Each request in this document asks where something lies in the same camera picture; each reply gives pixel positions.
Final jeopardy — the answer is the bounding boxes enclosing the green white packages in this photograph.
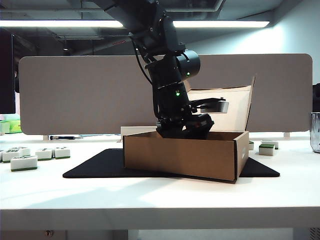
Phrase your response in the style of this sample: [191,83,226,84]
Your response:
[0,119,22,135]

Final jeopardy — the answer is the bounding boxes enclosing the grey fabric desk divider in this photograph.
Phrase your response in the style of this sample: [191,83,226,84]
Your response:
[19,53,314,136]

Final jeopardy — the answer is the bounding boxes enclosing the black rectangular mat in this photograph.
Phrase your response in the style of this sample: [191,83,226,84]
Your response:
[62,148,281,179]

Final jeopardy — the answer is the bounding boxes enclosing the black monitor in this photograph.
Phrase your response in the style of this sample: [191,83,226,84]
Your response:
[0,31,17,115]

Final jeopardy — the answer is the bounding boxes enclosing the brown cardboard box open lid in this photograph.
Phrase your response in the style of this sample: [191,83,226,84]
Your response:
[123,76,257,184]

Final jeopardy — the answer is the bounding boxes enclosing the long ceiling light strip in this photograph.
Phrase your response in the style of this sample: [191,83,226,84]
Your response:
[0,19,271,29]

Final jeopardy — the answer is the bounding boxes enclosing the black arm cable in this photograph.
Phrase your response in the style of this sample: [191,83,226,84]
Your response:
[131,39,154,87]

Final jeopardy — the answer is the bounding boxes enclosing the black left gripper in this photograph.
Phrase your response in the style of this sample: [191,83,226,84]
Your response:
[155,113,216,140]

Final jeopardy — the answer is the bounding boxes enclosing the clear glass container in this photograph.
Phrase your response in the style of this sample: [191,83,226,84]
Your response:
[310,112,320,154]

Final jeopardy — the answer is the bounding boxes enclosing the black handled screwdriver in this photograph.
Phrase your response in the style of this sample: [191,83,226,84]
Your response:
[49,135,76,141]

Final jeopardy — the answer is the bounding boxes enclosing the dark office chair back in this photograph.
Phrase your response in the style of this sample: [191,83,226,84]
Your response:
[312,83,320,114]

